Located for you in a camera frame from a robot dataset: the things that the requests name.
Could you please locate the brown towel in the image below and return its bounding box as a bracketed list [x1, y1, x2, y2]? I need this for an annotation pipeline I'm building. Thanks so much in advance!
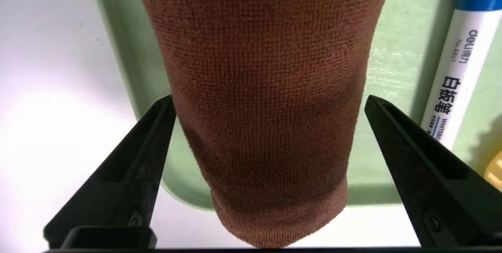
[131, 0, 395, 249]

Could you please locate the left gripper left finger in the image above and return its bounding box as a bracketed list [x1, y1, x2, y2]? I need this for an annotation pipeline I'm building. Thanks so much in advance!
[43, 95, 178, 249]

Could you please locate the light green plastic tray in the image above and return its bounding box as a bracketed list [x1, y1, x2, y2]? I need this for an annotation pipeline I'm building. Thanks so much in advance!
[87, 0, 502, 211]

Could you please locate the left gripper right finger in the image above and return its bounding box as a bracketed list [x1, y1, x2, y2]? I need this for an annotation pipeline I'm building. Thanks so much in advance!
[365, 96, 502, 248]

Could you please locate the blue white whiteboard marker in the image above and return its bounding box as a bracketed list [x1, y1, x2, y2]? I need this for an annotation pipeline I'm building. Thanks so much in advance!
[420, 0, 502, 151]

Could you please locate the yellow pasta spoon green handle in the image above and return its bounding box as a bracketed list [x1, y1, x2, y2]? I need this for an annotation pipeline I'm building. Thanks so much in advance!
[484, 151, 502, 193]

